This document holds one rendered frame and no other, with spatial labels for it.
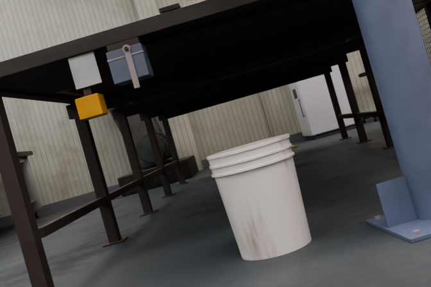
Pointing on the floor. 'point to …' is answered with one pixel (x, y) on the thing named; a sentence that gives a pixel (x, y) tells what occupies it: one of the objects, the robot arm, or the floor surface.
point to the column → (396, 90)
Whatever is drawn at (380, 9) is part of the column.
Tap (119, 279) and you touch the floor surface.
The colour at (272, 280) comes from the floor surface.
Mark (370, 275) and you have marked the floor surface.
